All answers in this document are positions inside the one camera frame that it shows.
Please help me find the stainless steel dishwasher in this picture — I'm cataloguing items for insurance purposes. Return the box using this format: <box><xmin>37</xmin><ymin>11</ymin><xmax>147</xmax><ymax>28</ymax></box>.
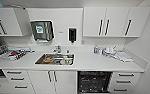
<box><xmin>77</xmin><ymin>70</ymin><xmax>113</xmax><ymax>94</ymax></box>

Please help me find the white plate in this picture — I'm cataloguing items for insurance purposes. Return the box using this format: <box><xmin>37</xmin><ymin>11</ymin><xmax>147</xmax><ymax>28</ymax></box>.
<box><xmin>60</xmin><ymin>57</ymin><xmax>74</xmax><ymax>66</ymax></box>

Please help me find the white mug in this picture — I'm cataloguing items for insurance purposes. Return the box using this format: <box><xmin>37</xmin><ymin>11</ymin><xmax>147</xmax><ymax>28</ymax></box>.
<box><xmin>62</xmin><ymin>56</ymin><xmax>71</xmax><ymax>65</ymax></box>

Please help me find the chrome faucet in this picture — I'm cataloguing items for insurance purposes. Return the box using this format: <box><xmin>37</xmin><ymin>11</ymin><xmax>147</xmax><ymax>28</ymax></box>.
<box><xmin>52</xmin><ymin>44</ymin><xmax>63</xmax><ymax>54</ymax></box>

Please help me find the blue dish soap bottle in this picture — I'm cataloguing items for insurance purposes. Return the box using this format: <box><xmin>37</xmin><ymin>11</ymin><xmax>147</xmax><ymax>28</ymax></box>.
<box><xmin>93</xmin><ymin>44</ymin><xmax>99</xmax><ymax>55</ymax></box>

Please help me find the small white bottle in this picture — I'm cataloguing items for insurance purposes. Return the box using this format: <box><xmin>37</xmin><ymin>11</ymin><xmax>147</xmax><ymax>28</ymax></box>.
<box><xmin>97</xmin><ymin>47</ymin><xmax>102</xmax><ymax>56</ymax></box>

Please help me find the clear container orange food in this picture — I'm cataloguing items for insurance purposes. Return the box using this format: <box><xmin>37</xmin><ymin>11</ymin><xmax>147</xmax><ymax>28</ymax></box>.
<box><xmin>43</xmin><ymin>55</ymin><xmax>54</xmax><ymax>63</ymax></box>

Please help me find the white bowl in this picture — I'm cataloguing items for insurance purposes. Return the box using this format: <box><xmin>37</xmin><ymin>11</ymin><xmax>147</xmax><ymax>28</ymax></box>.
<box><xmin>104</xmin><ymin>46</ymin><xmax>114</xmax><ymax>54</ymax></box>

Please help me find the patterned plate stack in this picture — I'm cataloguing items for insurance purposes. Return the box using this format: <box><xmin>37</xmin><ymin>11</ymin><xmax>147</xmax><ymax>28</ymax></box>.
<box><xmin>101</xmin><ymin>48</ymin><xmax>119</xmax><ymax>58</ymax></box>

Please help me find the steel paper towel dispenser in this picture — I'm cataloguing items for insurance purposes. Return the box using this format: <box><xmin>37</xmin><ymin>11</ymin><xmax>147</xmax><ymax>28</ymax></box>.
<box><xmin>29</xmin><ymin>20</ymin><xmax>56</xmax><ymax>43</ymax></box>

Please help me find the white two-door sink cabinet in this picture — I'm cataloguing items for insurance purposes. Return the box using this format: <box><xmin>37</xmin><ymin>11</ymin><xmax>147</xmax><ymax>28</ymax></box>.
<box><xmin>27</xmin><ymin>69</ymin><xmax>79</xmax><ymax>94</ymax></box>

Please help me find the steel sink basin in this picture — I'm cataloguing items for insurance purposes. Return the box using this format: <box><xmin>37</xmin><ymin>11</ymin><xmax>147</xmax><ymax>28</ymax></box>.
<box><xmin>33</xmin><ymin>52</ymin><xmax>76</xmax><ymax>67</ymax></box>

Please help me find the dish rack with items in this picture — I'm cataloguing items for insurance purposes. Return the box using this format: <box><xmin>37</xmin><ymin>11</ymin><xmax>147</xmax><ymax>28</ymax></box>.
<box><xmin>4</xmin><ymin>47</ymin><xmax>36</xmax><ymax>61</ymax></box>

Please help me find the white drawer cabinet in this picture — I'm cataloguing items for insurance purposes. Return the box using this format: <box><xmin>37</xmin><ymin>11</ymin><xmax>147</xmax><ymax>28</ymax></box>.
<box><xmin>2</xmin><ymin>68</ymin><xmax>36</xmax><ymax>94</ymax></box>
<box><xmin>108</xmin><ymin>71</ymin><xmax>142</xmax><ymax>94</ymax></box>

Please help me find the pale blue bottle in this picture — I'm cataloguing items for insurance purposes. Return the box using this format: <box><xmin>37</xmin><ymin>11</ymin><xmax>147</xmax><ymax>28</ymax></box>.
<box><xmin>0</xmin><ymin>0</ymin><xmax>6</xmax><ymax>8</ymax></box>

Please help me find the black wall soap dispenser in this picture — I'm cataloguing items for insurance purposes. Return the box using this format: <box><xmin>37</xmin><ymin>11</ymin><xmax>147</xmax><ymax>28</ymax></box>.
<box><xmin>67</xmin><ymin>27</ymin><xmax>78</xmax><ymax>45</ymax></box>

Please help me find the small wall label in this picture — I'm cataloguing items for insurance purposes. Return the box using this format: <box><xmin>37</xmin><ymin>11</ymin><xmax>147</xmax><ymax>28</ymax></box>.
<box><xmin>58</xmin><ymin>30</ymin><xmax>65</xmax><ymax>35</ymax></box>

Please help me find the white wall cabinet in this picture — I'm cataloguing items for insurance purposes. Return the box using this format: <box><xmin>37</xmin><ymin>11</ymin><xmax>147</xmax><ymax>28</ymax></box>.
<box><xmin>82</xmin><ymin>6</ymin><xmax>150</xmax><ymax>39</ymax></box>

